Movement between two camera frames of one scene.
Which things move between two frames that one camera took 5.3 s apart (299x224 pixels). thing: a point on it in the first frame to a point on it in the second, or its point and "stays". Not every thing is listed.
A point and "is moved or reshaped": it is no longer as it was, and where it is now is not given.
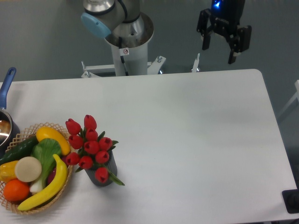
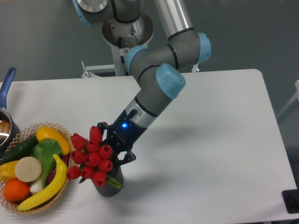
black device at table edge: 290,198 stays
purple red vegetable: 63,158 stays
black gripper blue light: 225,16 to 122,135
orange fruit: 16,190 stays
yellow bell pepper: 7,171 stays
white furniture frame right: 296,85 stays
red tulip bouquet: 93,150 is moved or reshaped
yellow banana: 57,184 stays
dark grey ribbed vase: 112,166 to 108,190
